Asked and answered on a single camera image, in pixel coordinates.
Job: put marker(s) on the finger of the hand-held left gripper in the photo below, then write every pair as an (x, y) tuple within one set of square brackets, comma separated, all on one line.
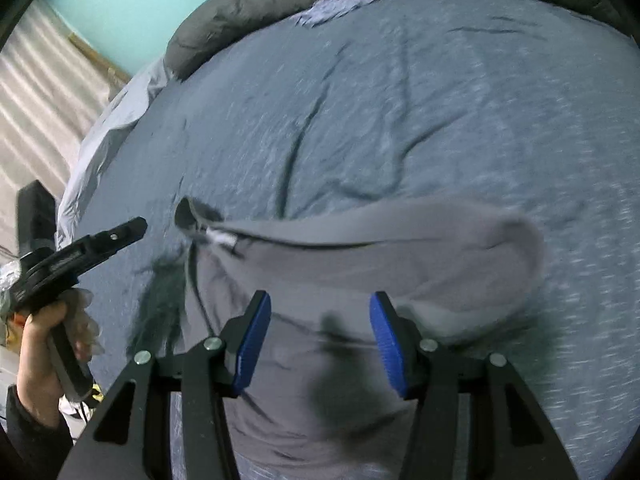
[(112, 240)]

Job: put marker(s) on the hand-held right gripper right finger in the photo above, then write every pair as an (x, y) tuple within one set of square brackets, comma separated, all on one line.
[(390, 347)]

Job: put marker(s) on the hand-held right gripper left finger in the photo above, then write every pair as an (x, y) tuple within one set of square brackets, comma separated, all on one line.
[(252, 347)]

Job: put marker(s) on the grey garment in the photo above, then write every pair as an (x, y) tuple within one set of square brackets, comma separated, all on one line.
[(325, 270)]

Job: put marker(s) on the person's left hand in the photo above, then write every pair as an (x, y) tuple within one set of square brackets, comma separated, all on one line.
[(35, 360)]

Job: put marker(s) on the light grey bed sheet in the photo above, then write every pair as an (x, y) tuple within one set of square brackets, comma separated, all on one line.
[(115, 120)]

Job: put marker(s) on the wooden baseboard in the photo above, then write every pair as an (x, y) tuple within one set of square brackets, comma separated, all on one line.
[(97, 60)]

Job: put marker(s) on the blue-grey bed blanket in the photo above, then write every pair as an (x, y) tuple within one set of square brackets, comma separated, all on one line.
[(400, 110)]

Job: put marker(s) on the dark grey pillow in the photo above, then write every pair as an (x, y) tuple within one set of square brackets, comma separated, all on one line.
[(240, 10)]

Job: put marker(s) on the light blue crumpled cloth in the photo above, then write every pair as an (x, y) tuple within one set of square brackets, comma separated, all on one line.
[(340, 6)]

